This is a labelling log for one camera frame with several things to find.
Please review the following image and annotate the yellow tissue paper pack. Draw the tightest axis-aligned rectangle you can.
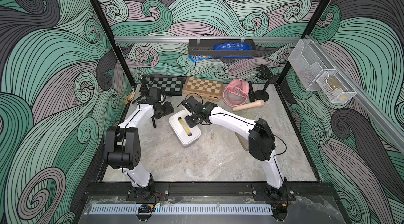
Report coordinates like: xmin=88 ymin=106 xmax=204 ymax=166
xmin=178 ymin=117 xmax=192 ymax=137

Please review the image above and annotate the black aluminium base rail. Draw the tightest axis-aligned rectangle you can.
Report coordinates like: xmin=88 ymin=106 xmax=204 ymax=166
xmin=85 ymin=181 xmax=336 ymax=203

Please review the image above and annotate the black wall shelf basket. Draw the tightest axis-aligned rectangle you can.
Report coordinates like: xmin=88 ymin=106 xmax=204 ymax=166
xmin=188 ymin=38 xmax=257 ymax=58

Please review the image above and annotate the white tissue box lid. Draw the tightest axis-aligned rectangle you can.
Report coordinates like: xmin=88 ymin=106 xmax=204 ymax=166
xmin=169 ymin=110 xmax=202 ymax=147

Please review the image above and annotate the clear wall bin large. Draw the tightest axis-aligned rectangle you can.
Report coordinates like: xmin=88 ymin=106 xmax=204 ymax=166
xmin=288 ymin=39 xmax=326 ymax=91

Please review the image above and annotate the wooden pestle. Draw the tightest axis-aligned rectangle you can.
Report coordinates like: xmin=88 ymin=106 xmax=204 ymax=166
xmin=232 ymin=100 xmax=265 ymax=111

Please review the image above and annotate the pink mesh food cover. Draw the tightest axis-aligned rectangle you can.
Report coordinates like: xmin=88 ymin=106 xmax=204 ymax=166
xmin=223 ymin=79 xmax=250 ymax=107

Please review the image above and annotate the black green chessboard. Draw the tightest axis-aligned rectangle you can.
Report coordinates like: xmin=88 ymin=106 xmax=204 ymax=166
xmin=146 ymin=77 xmax=184 ymax=96

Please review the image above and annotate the black remote control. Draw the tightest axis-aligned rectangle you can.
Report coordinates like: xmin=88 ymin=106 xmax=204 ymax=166
xmin=248 ymin=81 xmax=256 ymax=103

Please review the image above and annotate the black tripod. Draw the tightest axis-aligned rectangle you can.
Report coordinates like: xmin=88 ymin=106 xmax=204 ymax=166
xmin=132 ymin=75 xmax=156 ymax=128

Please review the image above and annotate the white slotted cable duct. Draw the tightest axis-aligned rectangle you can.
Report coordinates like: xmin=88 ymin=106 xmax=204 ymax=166
xmin=89 ymin=204 xmax=272 ymax=216

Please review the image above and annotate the blue plastic package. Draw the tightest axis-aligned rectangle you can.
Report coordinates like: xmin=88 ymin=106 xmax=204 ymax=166
xmin=213 ymin=43 xmax=252 ymax=51

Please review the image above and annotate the wooden chessboard box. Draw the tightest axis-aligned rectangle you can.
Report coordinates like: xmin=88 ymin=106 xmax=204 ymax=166
xmin=183 ymin=77 xmax=224 ymax=101

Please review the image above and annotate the clear wall bin small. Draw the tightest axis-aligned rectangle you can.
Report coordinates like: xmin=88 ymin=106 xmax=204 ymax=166
xmin=316 ymin=70 xmax=357 ymax=104

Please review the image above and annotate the black hand model stand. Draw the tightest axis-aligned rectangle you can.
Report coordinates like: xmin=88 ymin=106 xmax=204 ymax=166
xmin=254 ymin=64 xmax=274 ymax=102

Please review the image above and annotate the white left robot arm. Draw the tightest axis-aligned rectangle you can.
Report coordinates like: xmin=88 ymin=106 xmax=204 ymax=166
xmin=104 ymin=101 xmax=174 ymax=188

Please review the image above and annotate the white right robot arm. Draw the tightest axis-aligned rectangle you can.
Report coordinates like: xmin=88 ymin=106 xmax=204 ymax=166
xmin=181 ymin=97 xmax=285 ymax=189

